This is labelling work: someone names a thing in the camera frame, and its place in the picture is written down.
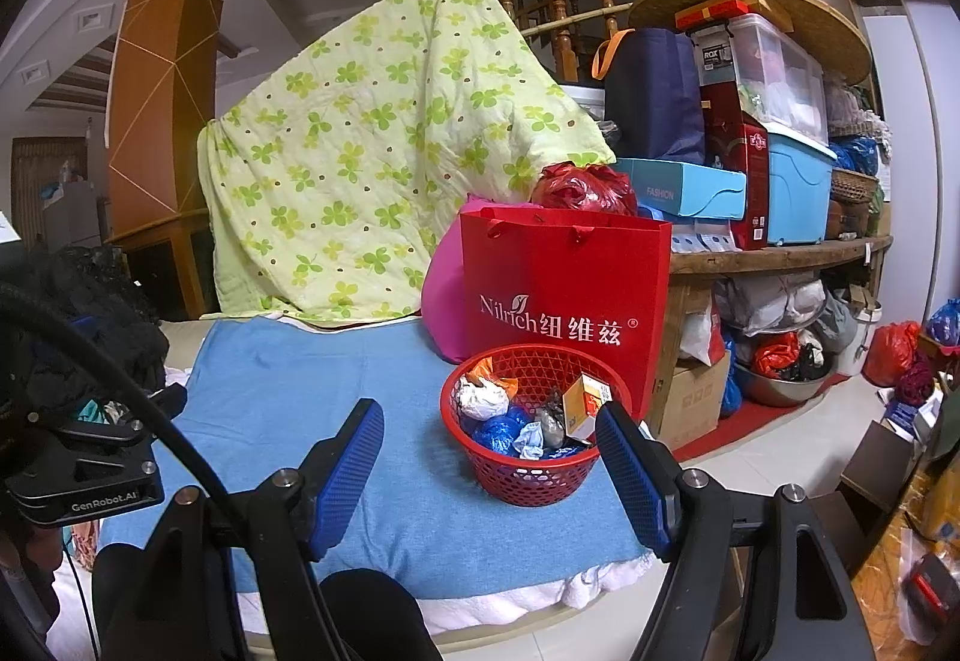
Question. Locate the dark grey plastic bag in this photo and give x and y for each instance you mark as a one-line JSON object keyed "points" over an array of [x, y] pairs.
{"points": [[555, 417]]}

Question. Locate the red black device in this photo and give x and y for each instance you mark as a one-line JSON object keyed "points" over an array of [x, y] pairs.
{"points": [[934, 593]]}

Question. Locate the round bamboo tray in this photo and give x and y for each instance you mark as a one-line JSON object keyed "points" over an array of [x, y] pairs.
{"points": [[750, 1]]}

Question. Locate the light blue cardboard box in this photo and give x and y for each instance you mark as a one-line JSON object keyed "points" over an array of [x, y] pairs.
{"points": [[675, 189]]}

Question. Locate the wooden table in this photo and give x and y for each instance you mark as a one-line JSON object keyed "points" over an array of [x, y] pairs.
{"points": [[780, 256]]}

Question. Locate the steel basin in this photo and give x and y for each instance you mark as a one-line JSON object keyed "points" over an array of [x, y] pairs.
{"points": [[780, 389]]}

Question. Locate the white pack with blue print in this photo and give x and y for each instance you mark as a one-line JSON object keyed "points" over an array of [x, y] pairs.
{"points": [[701, 241]]}

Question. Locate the red paper bag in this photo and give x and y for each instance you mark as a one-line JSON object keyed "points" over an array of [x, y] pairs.
{"points": [[562, 271]]}

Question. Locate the white blue wrapper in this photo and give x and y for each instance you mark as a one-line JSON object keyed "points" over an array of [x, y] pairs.
{"points": [[529, 440]]}

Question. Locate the light blue blanket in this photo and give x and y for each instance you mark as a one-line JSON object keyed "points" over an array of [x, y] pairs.
{"points": [[300, 391]]}

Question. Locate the black clothing pile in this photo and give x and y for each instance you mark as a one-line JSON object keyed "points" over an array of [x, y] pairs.
{"points": [[97, 301]]}

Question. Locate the grey cabinet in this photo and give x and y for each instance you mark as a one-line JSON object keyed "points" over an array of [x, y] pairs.
{"points": [[71, 211]]}

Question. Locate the orange white medicine box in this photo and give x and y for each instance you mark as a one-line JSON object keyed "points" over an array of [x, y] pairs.
{"points": [[589, 406]]}

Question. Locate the red plastic bag on floor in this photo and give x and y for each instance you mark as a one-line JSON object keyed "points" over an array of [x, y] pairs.
{"points": [[889, 353]]}

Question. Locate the white sack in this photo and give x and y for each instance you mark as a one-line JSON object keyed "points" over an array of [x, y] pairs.
{"points": [[765, 301]]}

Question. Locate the light blue storage bin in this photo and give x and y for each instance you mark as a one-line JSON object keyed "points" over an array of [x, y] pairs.
{"points": [[799, 181]]}

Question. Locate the brown wooden door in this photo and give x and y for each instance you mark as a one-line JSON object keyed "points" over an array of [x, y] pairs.
{"points": [[37, 174]]}

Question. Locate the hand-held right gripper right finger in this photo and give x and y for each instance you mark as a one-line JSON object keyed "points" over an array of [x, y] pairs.
{"points": [[637, 481]]}

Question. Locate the blue plastic bag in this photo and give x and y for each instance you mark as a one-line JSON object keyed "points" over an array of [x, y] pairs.
{"points": [[495, 432], [945, 320]]}

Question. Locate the flat red box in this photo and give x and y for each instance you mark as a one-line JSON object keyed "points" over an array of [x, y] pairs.
{"points": [[720, 12]]}

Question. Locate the blue plastic bags on table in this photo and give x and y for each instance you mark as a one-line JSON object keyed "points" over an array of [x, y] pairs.
{"points": [[855, 155]]}

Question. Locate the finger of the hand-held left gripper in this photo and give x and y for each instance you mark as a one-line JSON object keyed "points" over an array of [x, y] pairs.
{"points": [[161, 400]]}

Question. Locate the red mesh basket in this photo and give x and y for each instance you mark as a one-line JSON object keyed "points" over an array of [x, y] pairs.
{"points": [[525, 481]]}

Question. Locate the woven basket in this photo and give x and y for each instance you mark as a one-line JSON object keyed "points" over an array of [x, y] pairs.
{"points": [[851, 185]]}

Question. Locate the dark purple plastic bag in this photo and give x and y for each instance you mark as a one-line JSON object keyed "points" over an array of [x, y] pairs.
{"points": [[915, 380]]}

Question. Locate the pink pillow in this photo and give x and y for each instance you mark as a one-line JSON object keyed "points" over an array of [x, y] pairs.
{"points": [[442, 286]]}

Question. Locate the blue plastic bag on floor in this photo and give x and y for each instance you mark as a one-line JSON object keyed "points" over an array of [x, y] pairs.
{"points": [[945, 320]]}

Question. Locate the orange wooden column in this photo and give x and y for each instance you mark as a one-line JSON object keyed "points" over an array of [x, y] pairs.
{"points": [[172, 69]]}

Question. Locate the teal cloth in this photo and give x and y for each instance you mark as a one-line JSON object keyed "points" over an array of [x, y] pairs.
{"points": [[94, 410]]}

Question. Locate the clear plastic storage bin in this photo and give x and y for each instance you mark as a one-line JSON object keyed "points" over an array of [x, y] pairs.
{"points": [[780, 69]]}

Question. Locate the large crumpled red plastic bag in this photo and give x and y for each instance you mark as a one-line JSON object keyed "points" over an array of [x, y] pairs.
{"points": [[585, 185]]}

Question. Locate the white plastic bag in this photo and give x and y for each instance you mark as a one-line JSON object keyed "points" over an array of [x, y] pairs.
{"points": [[697, 331], [480, 398]]}

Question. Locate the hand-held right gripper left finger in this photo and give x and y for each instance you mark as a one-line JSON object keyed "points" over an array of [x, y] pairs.
{"points": [[349, 473]]}

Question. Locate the red floor mat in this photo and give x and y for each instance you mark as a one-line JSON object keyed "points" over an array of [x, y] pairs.
{"points": [[750, 422]]}

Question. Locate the red plastic bag in basin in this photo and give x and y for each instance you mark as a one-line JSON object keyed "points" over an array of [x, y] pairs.
{"points": [[776, 353]]}

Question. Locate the brown cardboard box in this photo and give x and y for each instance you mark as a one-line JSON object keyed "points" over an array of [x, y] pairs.
{"points": [[690, 398]]}

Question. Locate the tall red cardboard box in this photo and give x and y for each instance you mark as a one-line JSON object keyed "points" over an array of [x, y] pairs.
{"points": [[742, 181]]}

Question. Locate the green clover print quilt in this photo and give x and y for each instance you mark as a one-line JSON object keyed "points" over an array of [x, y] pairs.
{"points": [[360, 144]]}

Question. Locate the person's black trouser leg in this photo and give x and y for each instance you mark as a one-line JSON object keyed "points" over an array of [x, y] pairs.
{"points": [[375, 616]]}

